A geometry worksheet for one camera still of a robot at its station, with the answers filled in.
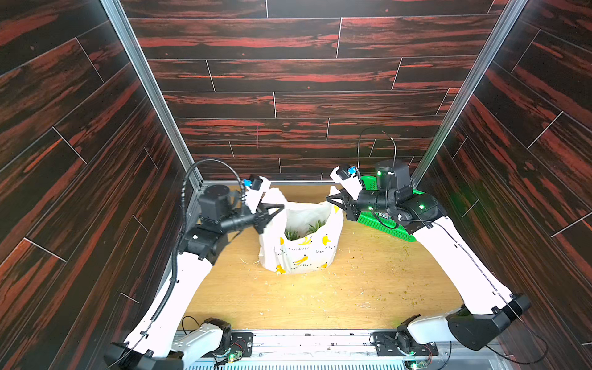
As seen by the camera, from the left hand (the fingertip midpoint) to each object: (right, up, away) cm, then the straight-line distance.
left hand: (283, 207), depth 65 cm
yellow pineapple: (+3, -10, +14) cm, 17 cm away
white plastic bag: (+6, -9, +2) cm, 11 cm away
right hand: (+15, +4, +3) cm, 16 cm away
